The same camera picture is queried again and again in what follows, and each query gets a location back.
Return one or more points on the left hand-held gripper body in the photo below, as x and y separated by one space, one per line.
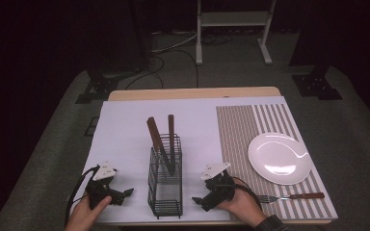
100 189

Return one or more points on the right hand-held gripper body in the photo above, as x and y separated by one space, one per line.
218 191

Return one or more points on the person's right hand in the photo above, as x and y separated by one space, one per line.
242 205

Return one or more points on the person's left hand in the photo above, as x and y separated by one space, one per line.
85 215

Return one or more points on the white table sheet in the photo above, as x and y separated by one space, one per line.
125 134

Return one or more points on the striped placemat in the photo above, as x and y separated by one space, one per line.
237 134

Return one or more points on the white plate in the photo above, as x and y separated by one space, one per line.
279 159

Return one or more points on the black stand base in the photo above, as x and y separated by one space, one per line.
316 85
98 88

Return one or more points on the white metal stand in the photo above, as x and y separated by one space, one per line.
232 18

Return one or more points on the dark floor frame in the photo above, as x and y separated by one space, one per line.
91 126

